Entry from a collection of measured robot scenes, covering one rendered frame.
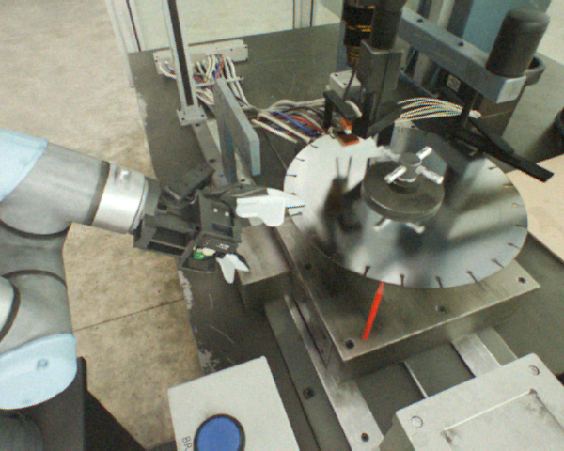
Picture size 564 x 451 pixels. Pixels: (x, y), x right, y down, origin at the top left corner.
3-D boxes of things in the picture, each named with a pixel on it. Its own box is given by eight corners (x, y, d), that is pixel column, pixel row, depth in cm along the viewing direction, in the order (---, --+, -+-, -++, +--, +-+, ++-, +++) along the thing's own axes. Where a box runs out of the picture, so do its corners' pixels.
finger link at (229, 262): (235, 301, 58) (205, 268, 51) (230, 269, 62) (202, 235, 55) (254, 293, 57) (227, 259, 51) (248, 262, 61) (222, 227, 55)
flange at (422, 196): (436, 226, 50) (443, 213, 48) (352, 204, 53) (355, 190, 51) (446, 176, 57) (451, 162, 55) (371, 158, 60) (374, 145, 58)
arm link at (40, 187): (-16, 176, 43) (-1, 108, 39) (89, 205, 48) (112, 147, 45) (-41, 218, 37) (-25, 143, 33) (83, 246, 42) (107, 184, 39)
